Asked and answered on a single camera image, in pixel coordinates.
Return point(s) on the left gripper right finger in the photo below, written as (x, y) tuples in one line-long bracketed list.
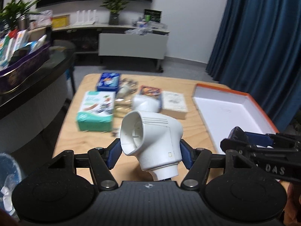
[(188, 154)]

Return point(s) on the blue curtain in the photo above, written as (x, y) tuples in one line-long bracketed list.
[(257, 51)]

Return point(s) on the teal band-aid box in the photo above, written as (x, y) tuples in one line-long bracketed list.
[(96, 111)]

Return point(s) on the potted green plant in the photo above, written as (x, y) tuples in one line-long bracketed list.
[(114, 7)]

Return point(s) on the white tv cabinet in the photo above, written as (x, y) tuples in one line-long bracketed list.
[(116, 41)]

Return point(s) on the blue trash bin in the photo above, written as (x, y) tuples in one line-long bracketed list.
[(11, 176)]

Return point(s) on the yellow box on cabinet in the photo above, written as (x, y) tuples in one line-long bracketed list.
[(61, 21)]

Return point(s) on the black green display box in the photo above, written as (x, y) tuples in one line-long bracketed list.
[(152, 15)]

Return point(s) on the white plastic bag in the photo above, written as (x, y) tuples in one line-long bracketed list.
[(41, 19)]

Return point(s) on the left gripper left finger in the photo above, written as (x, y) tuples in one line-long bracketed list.
[(112, 153)]

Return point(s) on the white small carton box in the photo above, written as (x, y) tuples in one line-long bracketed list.
[(173, 105)]

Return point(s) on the black round side table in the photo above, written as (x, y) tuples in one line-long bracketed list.
[(31, 107)]

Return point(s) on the purple tray of boxes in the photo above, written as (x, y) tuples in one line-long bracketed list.
[(22, 54)]

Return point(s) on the white plug-in vaporizer with bottle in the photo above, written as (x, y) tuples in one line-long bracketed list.
[(136, 102)]

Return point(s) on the orange white shallow box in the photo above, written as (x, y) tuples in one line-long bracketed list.
[(223, 109)]

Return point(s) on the left potted plant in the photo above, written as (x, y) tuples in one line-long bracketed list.
[(13, 10)]

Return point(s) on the dark playing card box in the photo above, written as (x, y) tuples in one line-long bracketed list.
[(150, 94)]

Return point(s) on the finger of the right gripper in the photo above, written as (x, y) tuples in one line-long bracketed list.
[(250, 138)]

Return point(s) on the blue tissue pack box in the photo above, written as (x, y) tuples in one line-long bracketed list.
[(108, 82)]

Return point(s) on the white wifi router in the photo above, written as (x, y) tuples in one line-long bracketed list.
[(85, 18)]

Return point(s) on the clear liquid refill bottle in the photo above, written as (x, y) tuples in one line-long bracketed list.
[(127, 86)]

